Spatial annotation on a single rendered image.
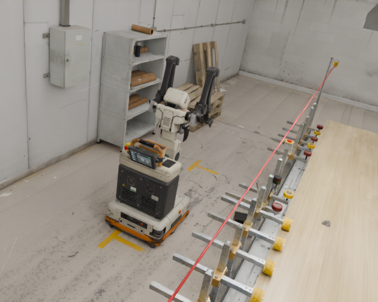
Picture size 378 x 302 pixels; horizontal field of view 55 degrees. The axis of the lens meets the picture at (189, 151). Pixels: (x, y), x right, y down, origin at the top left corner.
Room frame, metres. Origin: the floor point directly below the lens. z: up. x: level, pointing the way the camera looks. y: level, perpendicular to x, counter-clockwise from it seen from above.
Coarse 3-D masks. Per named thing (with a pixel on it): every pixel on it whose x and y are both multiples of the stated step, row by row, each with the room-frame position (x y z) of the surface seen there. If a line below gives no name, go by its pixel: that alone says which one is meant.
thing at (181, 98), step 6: (168, 90) 3.28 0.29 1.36; (174, 90) 3.27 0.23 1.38; (180, 90) 3.27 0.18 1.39; (168, 96) 3.24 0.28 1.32; (174, 96) 3.23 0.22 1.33; (180, 96) 3.22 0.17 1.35; (186, 96) 3.23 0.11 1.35; (174, 102) 3.19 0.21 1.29; (180, 102) 3.17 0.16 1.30; (186, 102) 3.24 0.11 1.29; (180, 108) 3.23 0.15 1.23; (186, 108) 3.27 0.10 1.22
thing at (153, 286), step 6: (156, 282) 1.35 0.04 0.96; (150, 288) 1.33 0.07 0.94; (156, 288) 1.32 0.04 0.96; (162, 288) 1.32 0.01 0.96; (168, 288) 1.33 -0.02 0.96; (162, 294) 1.31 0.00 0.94; (168, 294) 1.29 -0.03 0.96; (174, 300) 1.28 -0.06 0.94; (180, 300) 1.27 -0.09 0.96; (186, 300) 1.28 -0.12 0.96
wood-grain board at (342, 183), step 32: (352, 128) 4.61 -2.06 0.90; (320, 160) 3.38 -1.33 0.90; (352, 160) 3.53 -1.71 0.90; (320, 192) 2.71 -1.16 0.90; (352, 192) 2.81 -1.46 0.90; (320, 224) 2.23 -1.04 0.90; (352, 224) 2.31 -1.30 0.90; (288, 256) 1.81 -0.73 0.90; (320, 256) 1.86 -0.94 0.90; (352, 256) 1.92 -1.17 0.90; (288, 288) 1.54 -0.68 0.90; (320, 288) 1.58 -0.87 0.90; (352, 288) 1.63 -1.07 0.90
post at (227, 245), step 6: (228, 246) 1.50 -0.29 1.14; (222, 252) 1.51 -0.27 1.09; (228, 252) 1.50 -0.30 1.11; (222, 258) 1.51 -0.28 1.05; (222, 264) 1.50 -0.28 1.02; (222, 270) 1.50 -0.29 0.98; (216, 288) 1.50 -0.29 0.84; (216, 294) 1.50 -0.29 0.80; (210, 300) 1.51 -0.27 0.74; (216, 300) 1.53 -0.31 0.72
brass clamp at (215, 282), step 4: (216, 268) 1.51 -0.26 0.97; (216, 272) 1.49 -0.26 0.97; (220, 272) 1.49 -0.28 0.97; (224, 272) 1.51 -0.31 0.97; (220, 276) 1.46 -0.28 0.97; (212, 280) 1.44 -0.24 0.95; (216, 280) 1.43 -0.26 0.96; (220, 280) 1.45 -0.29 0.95; (212, 284) 1.44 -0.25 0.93; (216, 284) 1.43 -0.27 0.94
